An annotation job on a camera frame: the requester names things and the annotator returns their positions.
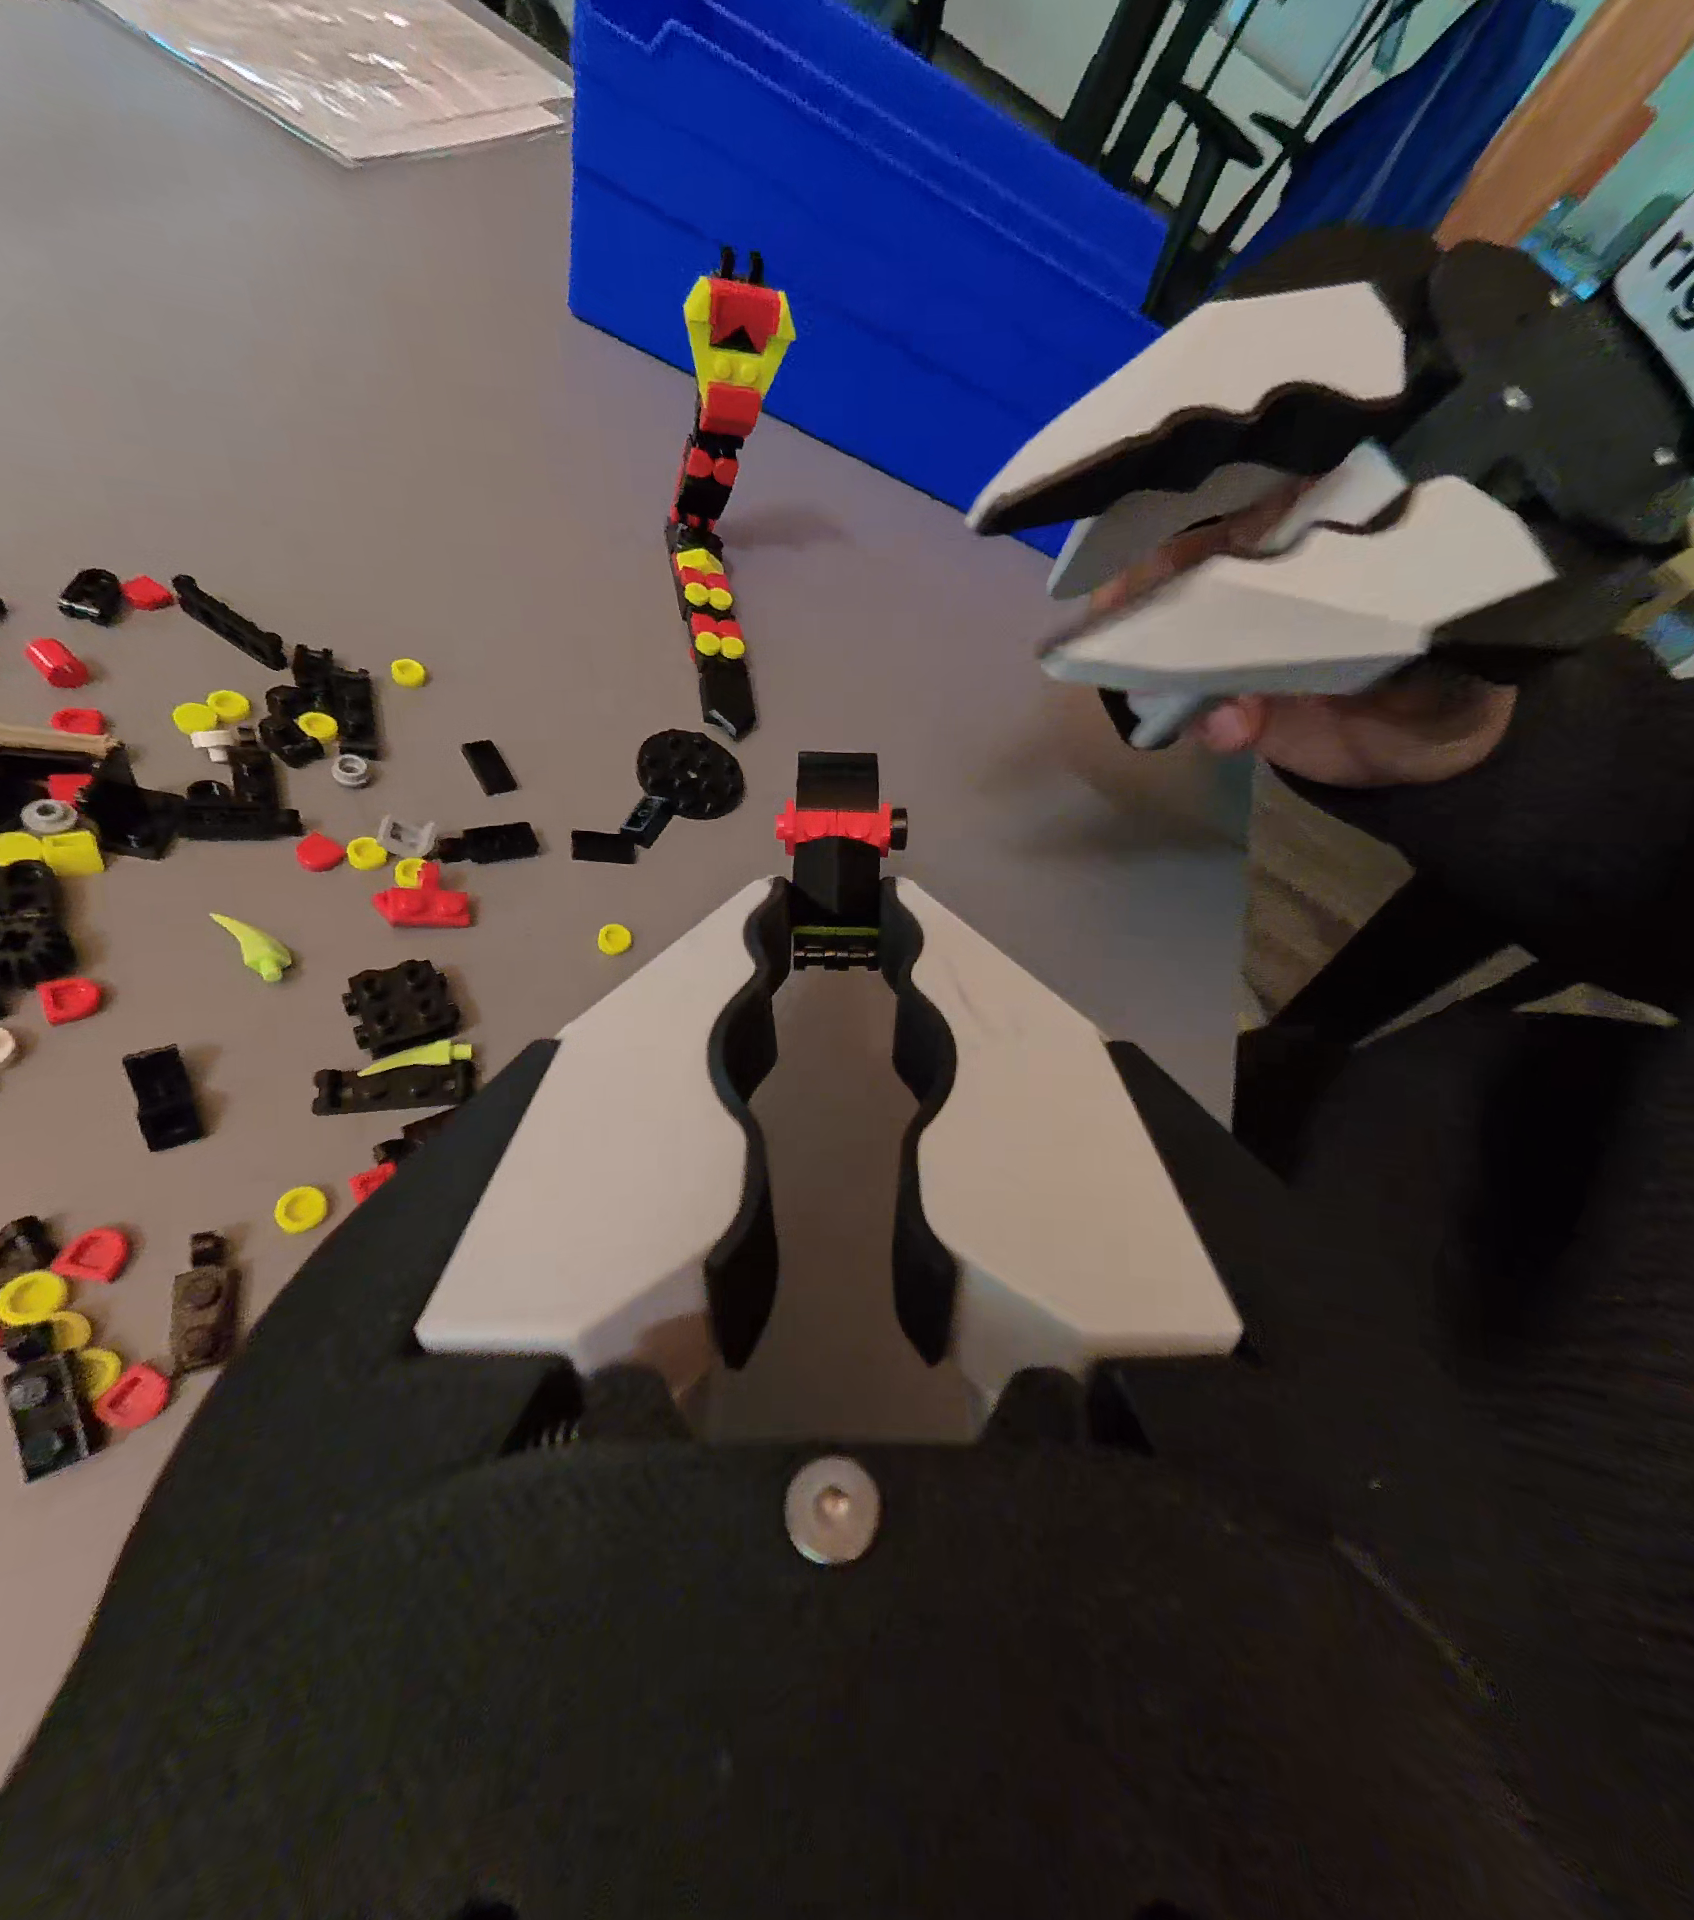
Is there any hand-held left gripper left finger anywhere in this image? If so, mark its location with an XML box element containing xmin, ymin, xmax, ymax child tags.
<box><xmin>414</xmin><ymin>876</ymin><xmax>789</xmax><ymax>1370</ymax></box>

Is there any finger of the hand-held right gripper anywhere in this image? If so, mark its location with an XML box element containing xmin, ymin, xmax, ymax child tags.
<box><xmin>1037</xmin><ymin>441</ymin><xmax>1562</xmax><ymax>699</ymax></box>
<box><xmin>965</xmin><ymin>282</ymin><xmax>1450</xmax><ymax>537</ymax></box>

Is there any person's right hand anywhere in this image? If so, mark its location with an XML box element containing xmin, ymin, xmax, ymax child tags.
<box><xmin>1191</xmin><ymin>660</ymin><xmax>1515</xmax><ymax>790</ymax></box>

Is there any person's right forearm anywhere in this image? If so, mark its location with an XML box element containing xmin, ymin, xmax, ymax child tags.
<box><xmin>1266</xmin><ymin>629</ymin><xmax>1694</xmax><ymax>1037</ymax></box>

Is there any blue plastic bin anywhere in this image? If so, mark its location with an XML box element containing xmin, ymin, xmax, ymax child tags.
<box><xmin>1235</xmin><ymin>0</ymin><xmax>1582</xmax><ymax>280</ymax></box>
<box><xmin>567</xmin><ymin>0</ymin><xmax>1179</xmax><ymax>559</ymax></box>

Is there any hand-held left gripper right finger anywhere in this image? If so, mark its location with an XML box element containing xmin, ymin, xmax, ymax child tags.
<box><xmin>876</xmin><ymin>876</ymin><xmax>1246</xmax><ymax>1373</ymax></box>

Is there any pile of loose lego pieces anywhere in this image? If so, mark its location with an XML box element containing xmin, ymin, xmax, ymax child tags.
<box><xmin>0</xmin><ymin>562</ymin><xmax>640</xmax><ymax>1488</ymax></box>

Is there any clear plastic bag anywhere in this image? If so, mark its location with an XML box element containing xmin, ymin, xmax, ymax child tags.
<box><xmin>82</xmin><ymin>0</ymin><xmax>575</xmax><ymax>167</ymax></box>

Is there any black round lego plate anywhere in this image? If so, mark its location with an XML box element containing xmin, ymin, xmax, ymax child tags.
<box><xmin>633</xmin><ymin>725</ymin><xmax>747</xmax><ymax>821</ymax></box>

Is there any long lego snake model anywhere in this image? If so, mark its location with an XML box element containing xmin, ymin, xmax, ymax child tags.
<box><xmin>663</xmin><ymin>246</ymin><xmax>800</xmax><ymax>744</ymax></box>

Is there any small black red lego assembly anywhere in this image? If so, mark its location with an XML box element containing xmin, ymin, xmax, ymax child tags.
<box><xmin>774</xmin><ymin>749</ymin><xmax>911</xmax><ymax>978</ymax></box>

